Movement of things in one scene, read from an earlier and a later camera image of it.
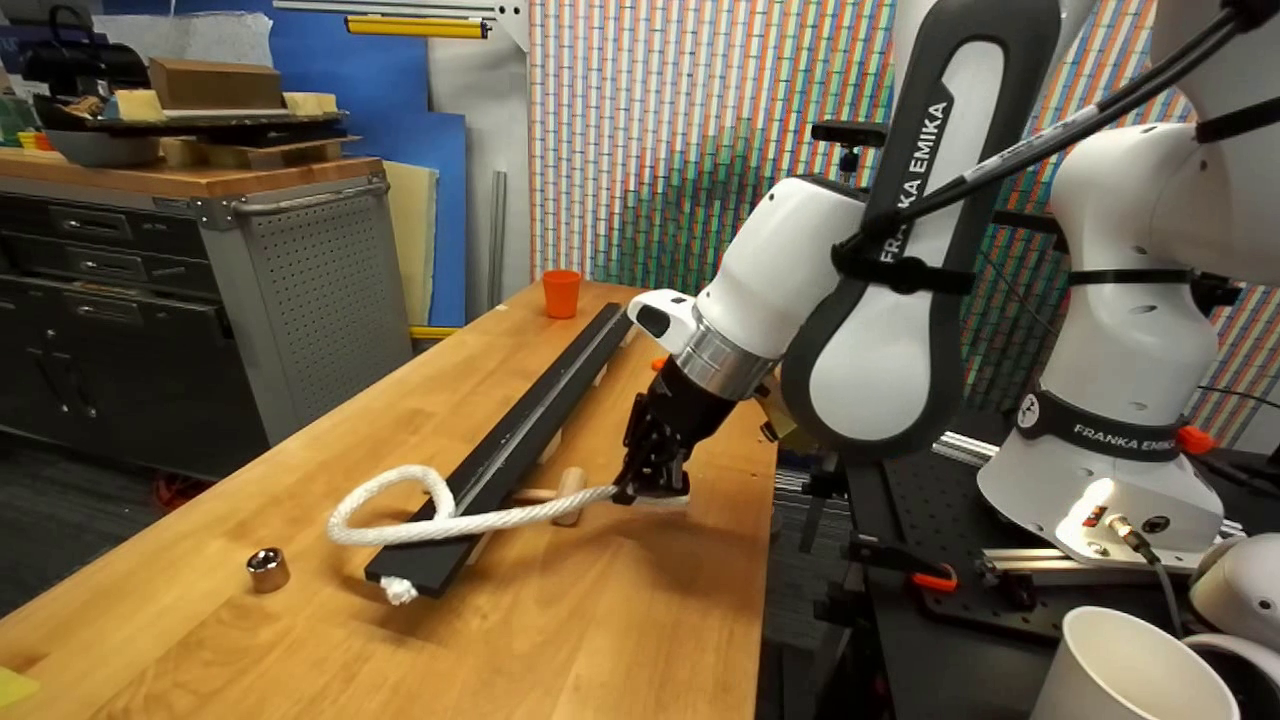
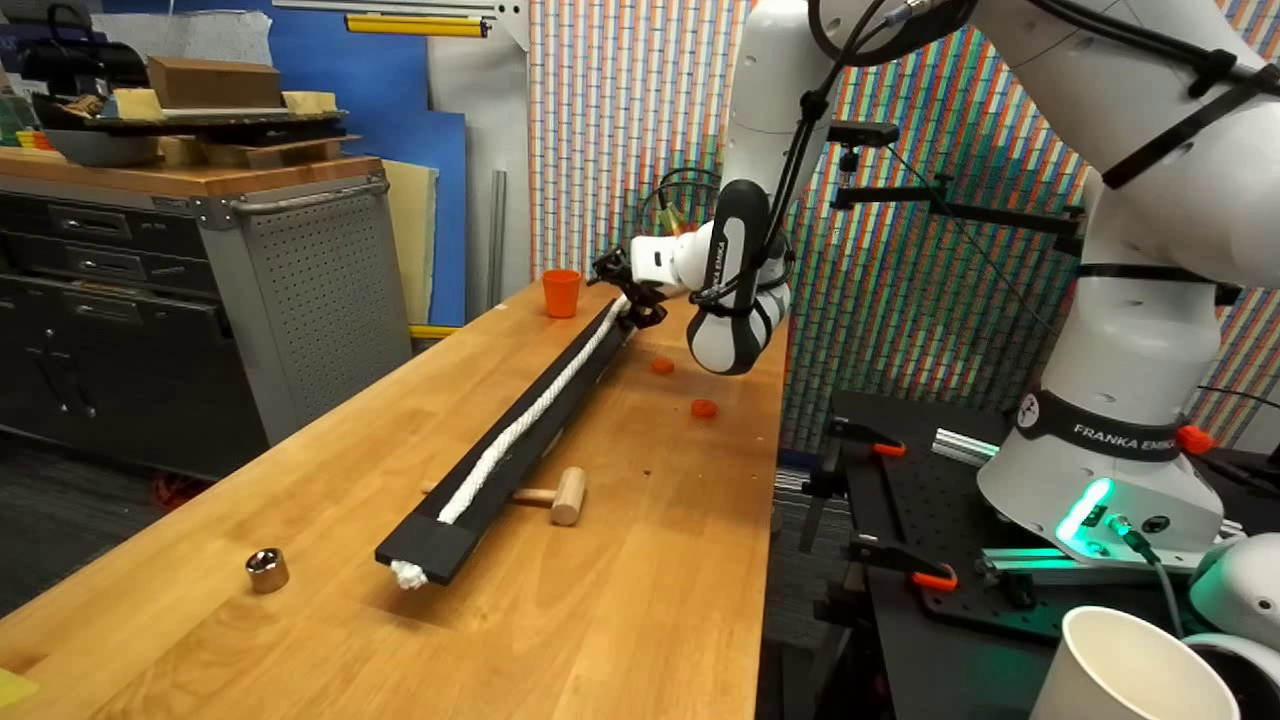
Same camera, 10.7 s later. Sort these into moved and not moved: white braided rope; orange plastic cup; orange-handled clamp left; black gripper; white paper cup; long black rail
Moved: white braided rope; black gripper
Not moved: orange plastic cup; white paper cup; orange-handled clamp left; long black rail
